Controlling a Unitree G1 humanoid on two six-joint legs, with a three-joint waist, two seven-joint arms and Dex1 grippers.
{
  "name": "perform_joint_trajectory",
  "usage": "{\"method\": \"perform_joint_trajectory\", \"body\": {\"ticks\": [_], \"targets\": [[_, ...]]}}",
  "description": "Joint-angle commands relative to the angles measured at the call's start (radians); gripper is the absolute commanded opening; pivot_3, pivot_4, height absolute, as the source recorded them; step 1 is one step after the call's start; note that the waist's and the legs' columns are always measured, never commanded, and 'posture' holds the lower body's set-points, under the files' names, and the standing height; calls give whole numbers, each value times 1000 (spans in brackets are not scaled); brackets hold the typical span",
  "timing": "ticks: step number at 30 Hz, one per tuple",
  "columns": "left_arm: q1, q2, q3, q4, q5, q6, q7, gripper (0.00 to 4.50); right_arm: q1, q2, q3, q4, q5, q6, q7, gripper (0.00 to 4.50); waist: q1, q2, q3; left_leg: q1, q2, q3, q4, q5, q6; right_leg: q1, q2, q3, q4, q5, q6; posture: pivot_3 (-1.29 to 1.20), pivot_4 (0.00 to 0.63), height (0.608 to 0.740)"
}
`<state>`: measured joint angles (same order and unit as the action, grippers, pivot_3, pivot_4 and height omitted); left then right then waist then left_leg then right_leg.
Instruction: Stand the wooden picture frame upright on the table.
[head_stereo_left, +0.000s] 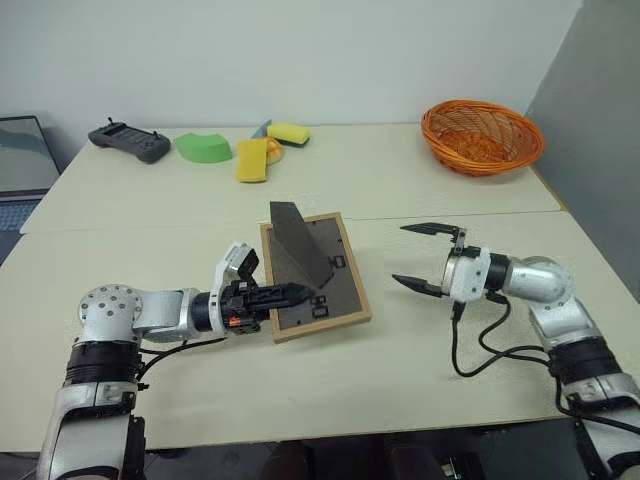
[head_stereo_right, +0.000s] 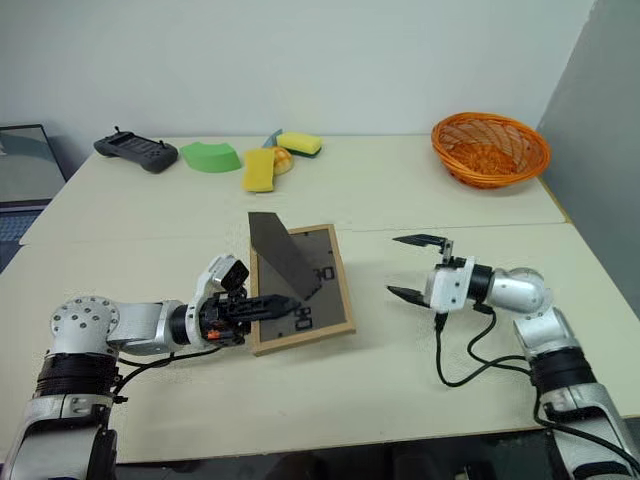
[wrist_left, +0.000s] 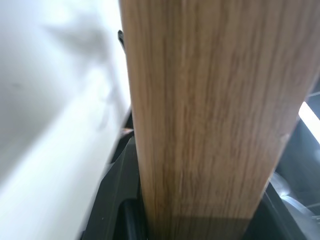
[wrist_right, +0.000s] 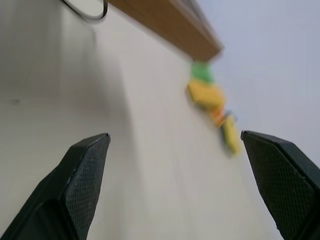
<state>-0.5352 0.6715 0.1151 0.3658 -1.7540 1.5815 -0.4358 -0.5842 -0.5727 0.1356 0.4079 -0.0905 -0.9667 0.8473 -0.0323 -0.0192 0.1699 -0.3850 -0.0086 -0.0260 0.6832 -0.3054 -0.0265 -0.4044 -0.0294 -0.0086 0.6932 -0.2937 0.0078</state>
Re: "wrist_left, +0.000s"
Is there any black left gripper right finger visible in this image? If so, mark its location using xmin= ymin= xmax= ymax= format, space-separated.
xmin=241 ymin=184 xmax=320 ymax=240

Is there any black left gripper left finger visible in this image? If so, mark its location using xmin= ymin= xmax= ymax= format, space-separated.
xmin=86 ymin=136 xmax=149 ymax=240

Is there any wooden plank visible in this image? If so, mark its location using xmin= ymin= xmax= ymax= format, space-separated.
xmin=117 ymin=0 xmax=320 ymax=240

